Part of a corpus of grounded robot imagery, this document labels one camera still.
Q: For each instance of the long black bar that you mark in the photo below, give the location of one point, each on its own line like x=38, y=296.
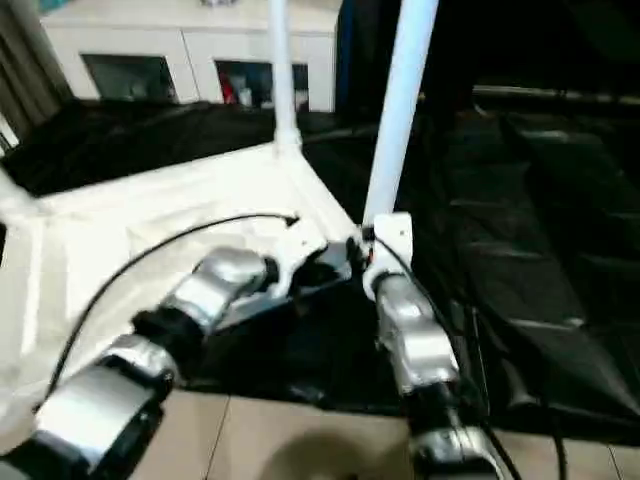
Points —
x=550, y=94

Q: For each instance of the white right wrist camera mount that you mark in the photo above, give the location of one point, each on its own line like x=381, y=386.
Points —
x=395, y=230

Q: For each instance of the black mat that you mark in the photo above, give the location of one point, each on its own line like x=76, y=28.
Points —
x=525, y=225

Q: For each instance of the grey curtain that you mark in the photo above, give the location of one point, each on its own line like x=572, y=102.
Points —
x=30, y=65

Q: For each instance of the white cabinet with glass doors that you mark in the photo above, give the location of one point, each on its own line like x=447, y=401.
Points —
x=200, y=40

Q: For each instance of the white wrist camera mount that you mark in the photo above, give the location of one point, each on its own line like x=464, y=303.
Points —
x=395, y=230
x=290, y=265

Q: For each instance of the white plastic table leg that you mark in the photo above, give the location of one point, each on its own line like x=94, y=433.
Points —
x=400, y=100
x=17, y=195
x=283, y=75

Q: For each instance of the small red item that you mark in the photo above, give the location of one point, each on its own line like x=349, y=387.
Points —
x=228, y=91

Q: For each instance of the dark patterned small object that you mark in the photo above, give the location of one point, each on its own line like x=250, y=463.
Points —
x=216, y=2

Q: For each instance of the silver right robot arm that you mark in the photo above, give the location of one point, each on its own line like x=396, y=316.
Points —
x=415, y=330

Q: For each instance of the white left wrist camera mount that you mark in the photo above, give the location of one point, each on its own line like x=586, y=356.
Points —
x=290, y=265

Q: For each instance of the white plastic table top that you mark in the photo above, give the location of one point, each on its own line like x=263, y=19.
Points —
x=150, y=210

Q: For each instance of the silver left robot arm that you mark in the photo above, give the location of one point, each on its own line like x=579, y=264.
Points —
x=215, y=285

